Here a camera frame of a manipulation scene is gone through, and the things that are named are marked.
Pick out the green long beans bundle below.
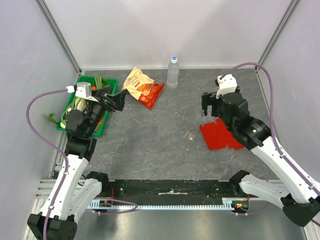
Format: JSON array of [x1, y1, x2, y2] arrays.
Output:
[[94, 74, 107, 89]]

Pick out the red paper box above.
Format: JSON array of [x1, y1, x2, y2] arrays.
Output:
[[199, 118, 244, 151]]

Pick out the clear water bottle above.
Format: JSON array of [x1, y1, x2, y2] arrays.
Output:
[[166, 56, 180, 88]]

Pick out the bok choy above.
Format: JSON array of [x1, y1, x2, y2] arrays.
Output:
[[59, 96, 87, 129]]

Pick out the chips bag beige orange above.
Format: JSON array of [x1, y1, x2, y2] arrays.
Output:
[[122, 67, 165, 110]]

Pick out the small clear plastic packet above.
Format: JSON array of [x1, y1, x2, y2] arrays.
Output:
[[183, 131, 195, 141]]

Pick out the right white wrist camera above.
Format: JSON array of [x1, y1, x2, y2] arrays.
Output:
[[216, 74, 238, 99]]

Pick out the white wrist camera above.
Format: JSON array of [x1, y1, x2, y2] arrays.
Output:
[[216, 74, 238, 99], [75, 82, 92, 99]]

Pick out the green leaf outside tray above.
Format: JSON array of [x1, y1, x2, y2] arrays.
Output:
[[44, 112, 59, 125]]

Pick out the green plastic tray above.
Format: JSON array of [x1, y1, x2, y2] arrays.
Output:
[[55, 75, 119, 138]]

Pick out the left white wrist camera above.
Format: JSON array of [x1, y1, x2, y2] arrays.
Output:
[[75, 82, 92, 99]]

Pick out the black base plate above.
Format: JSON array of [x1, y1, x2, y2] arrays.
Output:
[[97, 179, 248, 206]]

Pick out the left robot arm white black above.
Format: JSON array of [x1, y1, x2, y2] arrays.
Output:
[[27, 90, 127, 240]]

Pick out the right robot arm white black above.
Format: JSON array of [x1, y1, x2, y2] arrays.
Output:
[[201, 87, 320, 227]]

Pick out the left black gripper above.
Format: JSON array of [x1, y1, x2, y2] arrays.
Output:
[[85, 85, 128, 136]]

